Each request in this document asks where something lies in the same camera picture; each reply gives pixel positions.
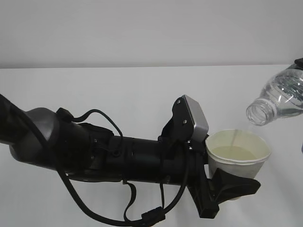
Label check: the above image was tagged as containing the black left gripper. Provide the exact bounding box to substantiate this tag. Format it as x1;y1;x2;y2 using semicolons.
158;135;261;212

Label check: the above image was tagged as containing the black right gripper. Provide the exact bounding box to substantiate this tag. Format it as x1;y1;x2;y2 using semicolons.
294;58;303;68

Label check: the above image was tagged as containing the clear water bottle green label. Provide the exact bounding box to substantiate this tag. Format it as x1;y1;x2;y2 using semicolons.
246;64;303;126

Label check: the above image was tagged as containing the white paper cup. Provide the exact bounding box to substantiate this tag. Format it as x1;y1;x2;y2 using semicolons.
205;129;272;201

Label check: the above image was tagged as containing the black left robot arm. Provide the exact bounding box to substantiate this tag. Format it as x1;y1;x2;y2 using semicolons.
0;95;260;218

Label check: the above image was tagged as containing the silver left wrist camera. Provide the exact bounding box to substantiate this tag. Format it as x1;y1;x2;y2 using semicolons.
182;95;209;142

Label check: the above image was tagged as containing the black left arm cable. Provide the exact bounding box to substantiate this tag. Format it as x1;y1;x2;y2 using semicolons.
0;94;190;223

